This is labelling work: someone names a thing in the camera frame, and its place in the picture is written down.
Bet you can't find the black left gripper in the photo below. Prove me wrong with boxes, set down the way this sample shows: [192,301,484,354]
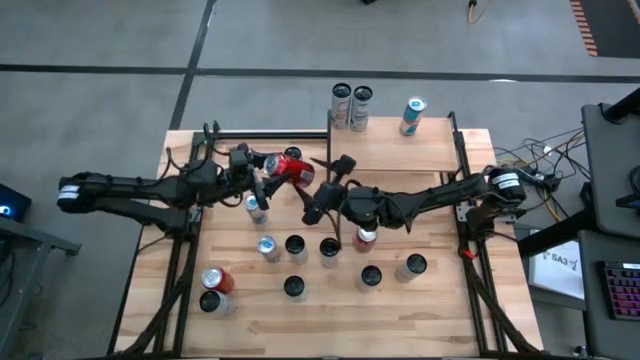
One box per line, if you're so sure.
[219,143,290,211]

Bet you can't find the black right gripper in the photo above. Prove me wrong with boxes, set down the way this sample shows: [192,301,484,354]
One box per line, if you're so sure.
[293,155,357,226]

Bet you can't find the Celsius Peach Vibe can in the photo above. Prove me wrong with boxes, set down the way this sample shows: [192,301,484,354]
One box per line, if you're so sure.
[395,253,429,285]
[318,237,342,270]

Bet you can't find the white Celsius can black lid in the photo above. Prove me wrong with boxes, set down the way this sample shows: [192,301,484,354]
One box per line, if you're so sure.
[330,82,353,130]

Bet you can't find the Celsius Arctic Vibe can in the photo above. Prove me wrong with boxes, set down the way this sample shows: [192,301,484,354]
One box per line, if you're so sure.
[349,85,374,133]
[198,289,232,317]
[283,275,307,303]

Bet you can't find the blue slim energy drink can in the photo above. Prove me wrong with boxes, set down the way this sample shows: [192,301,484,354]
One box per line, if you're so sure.
[398,95,428,137]

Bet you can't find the wooden shelf black legs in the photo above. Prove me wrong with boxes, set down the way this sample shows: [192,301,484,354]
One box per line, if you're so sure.
[326,109,460,190]

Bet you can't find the silver blue energy drink can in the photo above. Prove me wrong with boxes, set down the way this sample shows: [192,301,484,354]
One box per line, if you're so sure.
[255,236,283,264]
[243,193,270,225]

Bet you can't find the black power strip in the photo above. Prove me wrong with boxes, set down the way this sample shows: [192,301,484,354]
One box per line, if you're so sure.
[514,167,562,194]

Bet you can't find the white paper sign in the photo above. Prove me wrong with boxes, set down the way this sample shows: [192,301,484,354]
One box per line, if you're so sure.
[527,241,586,301]

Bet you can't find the grey metal stand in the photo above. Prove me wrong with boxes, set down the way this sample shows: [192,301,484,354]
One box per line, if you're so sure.
[0,215,82,360]

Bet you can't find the black computer blue light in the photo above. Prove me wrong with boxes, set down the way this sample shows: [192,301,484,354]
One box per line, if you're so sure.
[0,182,33,224]

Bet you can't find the grey desk top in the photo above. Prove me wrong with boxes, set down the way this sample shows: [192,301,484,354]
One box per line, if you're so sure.
[581,102,640,239]

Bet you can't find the black bar on desk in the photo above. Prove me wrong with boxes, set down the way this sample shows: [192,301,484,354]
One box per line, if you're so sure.
[601,87,640,125]

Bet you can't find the black backlit keyboard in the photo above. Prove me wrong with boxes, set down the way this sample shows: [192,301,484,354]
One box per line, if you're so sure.
[597,259,640,322]

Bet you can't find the grey desk with keyboard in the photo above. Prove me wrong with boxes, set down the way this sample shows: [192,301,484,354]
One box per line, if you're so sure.
[578,230,640,360]

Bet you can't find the black mat orange striped edge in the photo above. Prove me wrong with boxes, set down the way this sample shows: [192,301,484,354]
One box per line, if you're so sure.
[568,0,640,59]

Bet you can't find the yellow cable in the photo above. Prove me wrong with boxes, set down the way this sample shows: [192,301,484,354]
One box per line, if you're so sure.
[466,0,494,25]

